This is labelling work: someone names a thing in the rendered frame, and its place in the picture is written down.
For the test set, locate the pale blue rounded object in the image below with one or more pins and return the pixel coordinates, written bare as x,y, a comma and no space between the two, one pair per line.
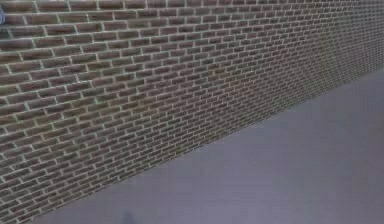
1,16

